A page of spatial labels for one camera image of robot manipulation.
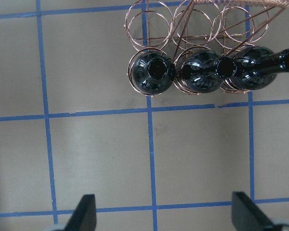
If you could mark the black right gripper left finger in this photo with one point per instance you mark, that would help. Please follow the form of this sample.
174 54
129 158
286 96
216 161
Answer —
84 217

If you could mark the dark wine bottle middle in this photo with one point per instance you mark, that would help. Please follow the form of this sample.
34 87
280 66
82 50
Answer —
205 71

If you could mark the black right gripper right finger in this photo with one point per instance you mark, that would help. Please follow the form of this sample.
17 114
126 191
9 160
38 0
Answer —
246 216

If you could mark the copper wire bottle basket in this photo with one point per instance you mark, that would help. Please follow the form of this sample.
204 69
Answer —
224 26

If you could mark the dark wine bottle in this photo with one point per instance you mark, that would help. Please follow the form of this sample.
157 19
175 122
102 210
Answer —
205 71
152 72
257 67

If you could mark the dark wine bottle right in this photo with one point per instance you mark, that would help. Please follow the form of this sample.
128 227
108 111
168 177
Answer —
257 67

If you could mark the dark wine bottle left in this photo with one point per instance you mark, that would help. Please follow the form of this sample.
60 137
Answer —
152 72

